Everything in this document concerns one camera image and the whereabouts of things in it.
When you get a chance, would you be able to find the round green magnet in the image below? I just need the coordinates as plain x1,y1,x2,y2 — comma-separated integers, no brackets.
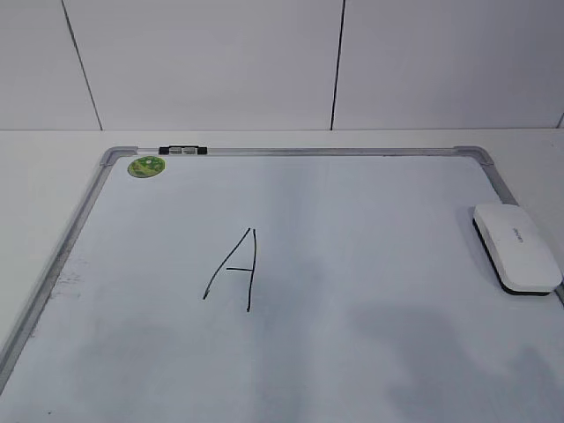
127,156,166,179

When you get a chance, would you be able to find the white board with grey frame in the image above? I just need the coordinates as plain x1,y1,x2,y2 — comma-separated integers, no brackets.
1,146,563,422

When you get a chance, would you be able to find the black grey hanger clip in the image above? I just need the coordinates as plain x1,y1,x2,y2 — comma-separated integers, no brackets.
159,145,208,155

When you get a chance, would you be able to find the white board eraser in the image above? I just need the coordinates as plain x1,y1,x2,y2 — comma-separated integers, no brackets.
472,204,562,296

